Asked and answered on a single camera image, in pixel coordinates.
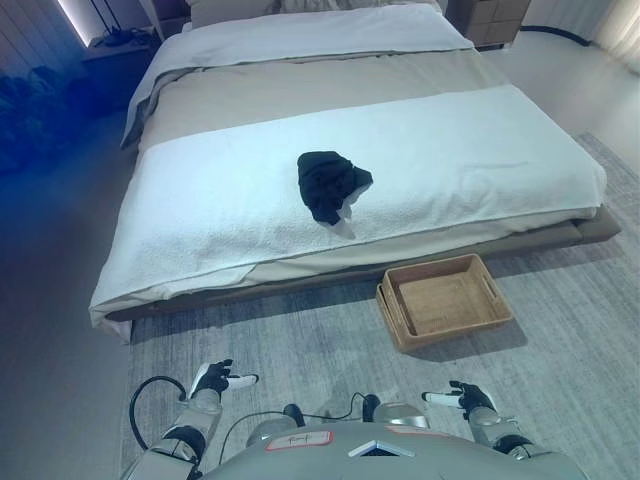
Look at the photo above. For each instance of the white folded-back sheet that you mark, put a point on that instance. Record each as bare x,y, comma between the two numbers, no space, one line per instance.
300,40

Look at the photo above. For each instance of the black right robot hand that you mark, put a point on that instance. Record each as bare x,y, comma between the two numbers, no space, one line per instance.
472,395

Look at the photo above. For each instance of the black garment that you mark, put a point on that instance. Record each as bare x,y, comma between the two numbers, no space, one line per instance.
322,185

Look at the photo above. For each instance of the silver robot leg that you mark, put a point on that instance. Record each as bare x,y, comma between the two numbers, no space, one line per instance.
397,415
272,430

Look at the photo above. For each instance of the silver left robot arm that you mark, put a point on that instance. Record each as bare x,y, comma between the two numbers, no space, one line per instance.
192,430

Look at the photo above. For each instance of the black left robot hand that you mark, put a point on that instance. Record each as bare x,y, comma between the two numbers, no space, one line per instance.
212,380

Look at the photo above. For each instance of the white light strip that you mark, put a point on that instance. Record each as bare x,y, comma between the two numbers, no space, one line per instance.
75,22

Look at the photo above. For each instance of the grey rug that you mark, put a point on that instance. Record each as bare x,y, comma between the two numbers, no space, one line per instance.
300,350

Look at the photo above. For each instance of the low wooden nightstand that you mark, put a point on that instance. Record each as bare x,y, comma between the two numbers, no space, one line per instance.
120,52

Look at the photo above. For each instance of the low bed with brown frame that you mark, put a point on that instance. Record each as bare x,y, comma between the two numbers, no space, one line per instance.
590,227

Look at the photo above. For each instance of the woven brown basket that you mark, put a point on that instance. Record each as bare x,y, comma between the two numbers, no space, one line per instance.
440,305

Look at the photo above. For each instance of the brown drawer cabinet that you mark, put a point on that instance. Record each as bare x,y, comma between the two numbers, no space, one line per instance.
492,22

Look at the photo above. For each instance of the white terry blanket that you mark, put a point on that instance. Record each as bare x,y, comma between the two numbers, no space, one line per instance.
225,200

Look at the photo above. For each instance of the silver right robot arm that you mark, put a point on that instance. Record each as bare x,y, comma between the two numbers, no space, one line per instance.
500,432

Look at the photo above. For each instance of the silver left robot leg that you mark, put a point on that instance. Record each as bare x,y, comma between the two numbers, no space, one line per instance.
272,430

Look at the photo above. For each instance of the silver right robot leg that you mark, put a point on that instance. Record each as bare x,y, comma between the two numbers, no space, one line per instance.
397,415

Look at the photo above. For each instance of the grey robot torso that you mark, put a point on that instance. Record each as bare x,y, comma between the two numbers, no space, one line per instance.
380,457

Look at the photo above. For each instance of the beige pillow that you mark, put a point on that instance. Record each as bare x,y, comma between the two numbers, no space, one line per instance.
310,9

